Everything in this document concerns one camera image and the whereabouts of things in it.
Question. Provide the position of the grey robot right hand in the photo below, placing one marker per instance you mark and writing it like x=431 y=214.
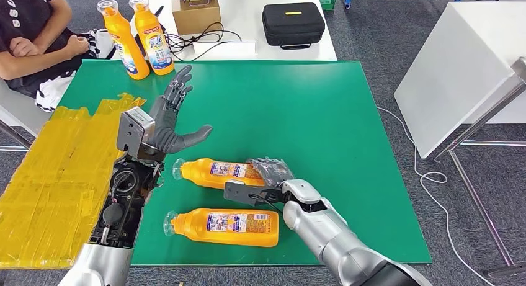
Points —
x=273 y=171

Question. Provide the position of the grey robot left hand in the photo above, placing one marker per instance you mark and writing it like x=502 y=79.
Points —
x=166 y=130

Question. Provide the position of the orange detergent bottle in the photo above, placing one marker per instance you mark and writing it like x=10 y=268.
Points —
x=230 y=237
x=125 y=41
x=155 y=41
x=201 y=175

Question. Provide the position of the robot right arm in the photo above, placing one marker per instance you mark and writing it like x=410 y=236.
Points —
x=337 y=243

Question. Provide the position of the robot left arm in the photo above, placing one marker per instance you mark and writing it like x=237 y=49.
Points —
x=121 y=218

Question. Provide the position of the tablet in dark blue case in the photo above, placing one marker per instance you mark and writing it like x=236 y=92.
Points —
x=139 y=45

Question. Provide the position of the flat white box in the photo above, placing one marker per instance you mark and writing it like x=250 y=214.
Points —
x=225 y=50

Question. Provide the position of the brown cardboard box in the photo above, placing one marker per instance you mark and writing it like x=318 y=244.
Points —
x=196 y=17

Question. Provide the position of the black carrying case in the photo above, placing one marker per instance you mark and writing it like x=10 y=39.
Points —
x=293 y=23

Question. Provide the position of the grey bench seat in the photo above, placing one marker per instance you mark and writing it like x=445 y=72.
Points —
x=12 y=107

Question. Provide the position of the person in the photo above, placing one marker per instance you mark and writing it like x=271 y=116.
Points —
x=28 y=33

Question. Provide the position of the large white table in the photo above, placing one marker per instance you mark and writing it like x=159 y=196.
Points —
x=452 y=70

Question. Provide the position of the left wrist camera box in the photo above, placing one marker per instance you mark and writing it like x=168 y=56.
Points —
x=131 y=130

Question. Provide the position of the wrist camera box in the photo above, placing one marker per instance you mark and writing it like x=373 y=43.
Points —
x=240 y=191
x=131 y=130

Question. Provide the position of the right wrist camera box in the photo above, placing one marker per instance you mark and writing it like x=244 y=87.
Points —
x=240 y=191

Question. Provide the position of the metal table frame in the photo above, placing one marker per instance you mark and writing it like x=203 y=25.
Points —
x=481 y=119

